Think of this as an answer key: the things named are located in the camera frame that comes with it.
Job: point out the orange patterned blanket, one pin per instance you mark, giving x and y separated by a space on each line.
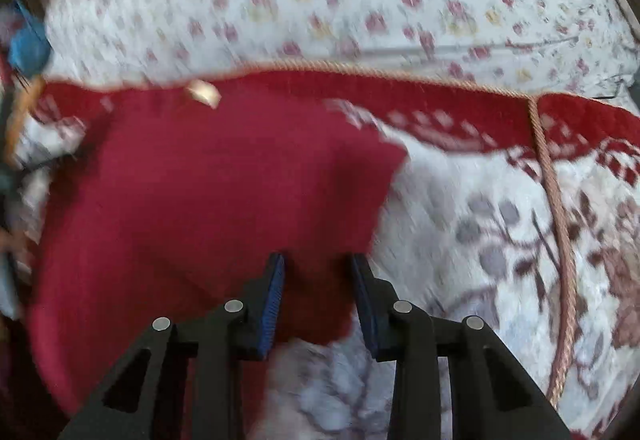
25 100

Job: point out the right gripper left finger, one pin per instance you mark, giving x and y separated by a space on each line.
186 374

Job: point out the red knit garment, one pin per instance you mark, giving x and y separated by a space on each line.
172 205

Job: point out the floral white bed sheet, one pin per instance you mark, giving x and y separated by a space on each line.
581 46

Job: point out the blue plastic bag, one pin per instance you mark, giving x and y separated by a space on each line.
29 48

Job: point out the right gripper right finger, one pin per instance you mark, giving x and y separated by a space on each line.
492 396

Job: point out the white floral plush blanket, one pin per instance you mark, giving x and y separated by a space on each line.
522 210

